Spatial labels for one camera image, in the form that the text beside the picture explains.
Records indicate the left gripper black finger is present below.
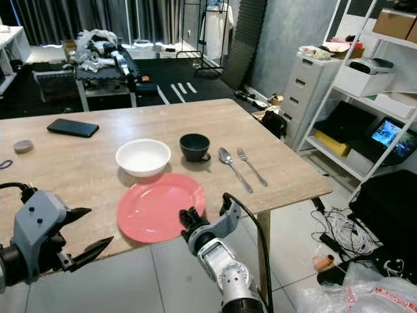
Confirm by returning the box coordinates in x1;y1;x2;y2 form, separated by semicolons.
64;207;92;229
70;236;113;272

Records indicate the pink round plate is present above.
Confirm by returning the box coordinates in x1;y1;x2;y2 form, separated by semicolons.
117;173;207;245

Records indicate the light wooden table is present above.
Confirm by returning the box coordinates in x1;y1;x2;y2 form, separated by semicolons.
0;99;333;307

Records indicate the silver spoon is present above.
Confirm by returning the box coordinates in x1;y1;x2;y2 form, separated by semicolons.
218;147;253;194

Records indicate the dark grey mug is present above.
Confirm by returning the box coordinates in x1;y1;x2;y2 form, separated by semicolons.
180;133;212;163

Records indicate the white bowl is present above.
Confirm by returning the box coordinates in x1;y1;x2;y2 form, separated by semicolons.
115;139;171;178

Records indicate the silver fork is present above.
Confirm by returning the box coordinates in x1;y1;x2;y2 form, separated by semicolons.
237;147;268;188

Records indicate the black smartphone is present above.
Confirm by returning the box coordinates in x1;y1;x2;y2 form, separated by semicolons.
47;119;99;138

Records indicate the cluttered black bench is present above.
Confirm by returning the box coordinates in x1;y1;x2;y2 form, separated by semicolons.
75;29;158;110

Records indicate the yellow box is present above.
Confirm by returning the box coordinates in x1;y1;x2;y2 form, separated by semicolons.
314;129;352;157

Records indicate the white drawer cabinet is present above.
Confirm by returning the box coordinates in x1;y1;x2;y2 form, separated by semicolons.
280;52;343;147

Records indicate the black case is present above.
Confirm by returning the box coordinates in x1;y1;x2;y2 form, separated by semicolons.
316;101;379;144

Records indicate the clear plastic bag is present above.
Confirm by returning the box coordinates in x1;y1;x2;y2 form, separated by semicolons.
296;264;417;313

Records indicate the white desk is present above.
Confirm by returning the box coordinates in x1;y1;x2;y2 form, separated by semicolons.
0;26;32;92

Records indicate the black foam panel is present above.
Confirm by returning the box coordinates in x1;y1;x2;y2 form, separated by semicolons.
222;0;268;91

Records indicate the black clothes rack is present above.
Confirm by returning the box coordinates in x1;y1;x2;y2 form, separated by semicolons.
182;0;235;72

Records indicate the white metal shelf unit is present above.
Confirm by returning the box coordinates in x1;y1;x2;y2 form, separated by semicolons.
296;0;417;185

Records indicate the dark grey curtain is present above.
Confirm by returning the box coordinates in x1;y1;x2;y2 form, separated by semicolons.
13;0;186;48

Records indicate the tablet with lit screen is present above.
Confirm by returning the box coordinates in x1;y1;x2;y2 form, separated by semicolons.
370;119;417;158

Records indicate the white printer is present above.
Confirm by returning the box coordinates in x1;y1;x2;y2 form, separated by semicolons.
332;57;398;97

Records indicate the large cardboard box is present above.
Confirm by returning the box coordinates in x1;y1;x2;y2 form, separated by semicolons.
373;9;417;41

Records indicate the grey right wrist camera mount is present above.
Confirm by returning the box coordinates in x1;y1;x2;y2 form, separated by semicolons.
189;196;242;255

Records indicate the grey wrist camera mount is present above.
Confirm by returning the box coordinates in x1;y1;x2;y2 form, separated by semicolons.
189;196;242;255
10;190;69;275

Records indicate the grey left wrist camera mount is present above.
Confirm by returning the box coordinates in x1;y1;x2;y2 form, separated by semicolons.
10;190;69;275

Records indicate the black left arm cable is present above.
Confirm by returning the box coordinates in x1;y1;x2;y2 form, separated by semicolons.
0;182;38;200

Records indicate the black wire basket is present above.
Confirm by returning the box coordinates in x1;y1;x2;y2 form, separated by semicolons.
34;70;79;102

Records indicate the white cable bundle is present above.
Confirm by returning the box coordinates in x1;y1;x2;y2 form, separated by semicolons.
326;207;379;256

